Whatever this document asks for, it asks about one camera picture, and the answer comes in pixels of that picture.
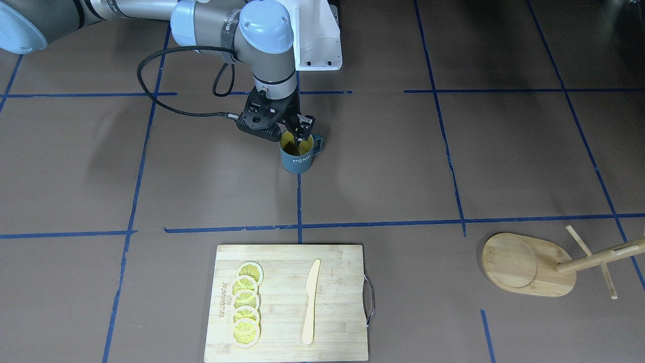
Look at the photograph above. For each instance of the teal mug yellow inside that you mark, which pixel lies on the teal mug yellow inside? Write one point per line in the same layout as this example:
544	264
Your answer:
297	159

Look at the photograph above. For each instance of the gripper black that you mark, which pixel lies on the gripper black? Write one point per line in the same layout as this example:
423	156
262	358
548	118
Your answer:
293	112

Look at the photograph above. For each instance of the yellow plastic knife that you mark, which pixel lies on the yellow plastic knife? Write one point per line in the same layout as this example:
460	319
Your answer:
308	330

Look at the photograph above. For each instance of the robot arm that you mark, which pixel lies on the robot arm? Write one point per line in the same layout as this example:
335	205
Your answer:
256	33

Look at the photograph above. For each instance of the wooden cup rack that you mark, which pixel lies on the wooden cup rack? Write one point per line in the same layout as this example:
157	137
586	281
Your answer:
533	266

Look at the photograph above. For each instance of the white pedestal column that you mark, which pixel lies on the white pedestal column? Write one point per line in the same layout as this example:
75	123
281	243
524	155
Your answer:
317	36

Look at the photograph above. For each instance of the bamboo cutting board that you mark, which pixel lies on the bamboo cutting board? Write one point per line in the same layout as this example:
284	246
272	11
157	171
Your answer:
341	322

